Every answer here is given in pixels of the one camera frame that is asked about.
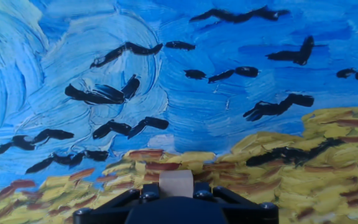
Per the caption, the small wooden block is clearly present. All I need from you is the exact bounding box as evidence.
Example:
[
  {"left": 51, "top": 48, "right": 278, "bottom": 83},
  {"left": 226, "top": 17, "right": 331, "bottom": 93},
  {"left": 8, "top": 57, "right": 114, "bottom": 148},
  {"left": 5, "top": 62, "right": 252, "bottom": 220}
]
[{"left": 158, "top": 169, "right": 195, "bottom": 198}]

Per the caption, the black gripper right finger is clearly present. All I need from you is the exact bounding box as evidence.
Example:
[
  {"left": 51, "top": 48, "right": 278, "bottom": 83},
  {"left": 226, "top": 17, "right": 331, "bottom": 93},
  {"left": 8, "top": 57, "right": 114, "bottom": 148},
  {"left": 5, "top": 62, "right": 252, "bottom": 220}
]
[{"left": 193, "top": 182, "right": 280, "bottom": 224}]

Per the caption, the painted wheatfield cloth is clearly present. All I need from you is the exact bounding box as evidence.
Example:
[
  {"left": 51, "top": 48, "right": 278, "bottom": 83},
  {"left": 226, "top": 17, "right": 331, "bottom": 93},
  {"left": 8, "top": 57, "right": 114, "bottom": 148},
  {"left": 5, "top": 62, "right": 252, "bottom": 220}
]
[{"left": 0, "top": 0, "right": 358, "bottom": 224}]

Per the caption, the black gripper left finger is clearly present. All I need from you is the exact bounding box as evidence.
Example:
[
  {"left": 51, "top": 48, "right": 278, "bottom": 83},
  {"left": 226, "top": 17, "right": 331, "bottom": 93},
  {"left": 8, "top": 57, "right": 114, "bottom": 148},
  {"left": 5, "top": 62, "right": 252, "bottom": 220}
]
[{"left": 72, "top": 182, "right": 161, "bottom": 224}]

